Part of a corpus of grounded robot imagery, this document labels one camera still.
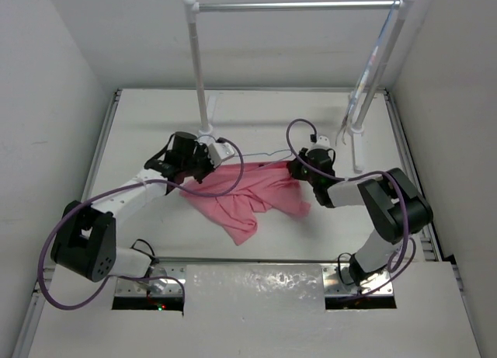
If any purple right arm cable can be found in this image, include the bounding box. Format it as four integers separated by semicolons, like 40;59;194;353
285;118;417;297

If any metal base plate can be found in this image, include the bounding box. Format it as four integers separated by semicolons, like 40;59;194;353
321;262;394;298
114;263;186;297

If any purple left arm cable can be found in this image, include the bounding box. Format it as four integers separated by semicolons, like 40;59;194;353
38;137;245;310

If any blue wire hanger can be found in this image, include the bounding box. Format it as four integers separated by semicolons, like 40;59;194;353
235;148;293;167

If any pink t shirt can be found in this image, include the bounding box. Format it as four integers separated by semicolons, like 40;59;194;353
180;161;311;245

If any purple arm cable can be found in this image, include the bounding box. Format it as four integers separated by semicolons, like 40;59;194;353
285;118;417;297
38;137;245;310

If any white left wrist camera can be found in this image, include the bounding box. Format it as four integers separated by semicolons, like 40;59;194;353
207;141;235;168

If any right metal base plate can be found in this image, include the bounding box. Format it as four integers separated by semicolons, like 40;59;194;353
321;262;394;298

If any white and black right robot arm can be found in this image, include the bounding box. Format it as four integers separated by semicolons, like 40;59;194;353
287;148;433;286

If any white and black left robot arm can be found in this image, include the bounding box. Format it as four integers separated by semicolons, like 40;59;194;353
50;131;233;282

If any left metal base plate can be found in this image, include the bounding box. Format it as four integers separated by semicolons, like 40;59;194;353
114;263;186;297

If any white clothes rack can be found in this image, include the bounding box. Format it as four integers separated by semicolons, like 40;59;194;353
182;0;418;173

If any white front cover panel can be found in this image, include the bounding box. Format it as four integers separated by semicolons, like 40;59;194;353
30;262;479;357

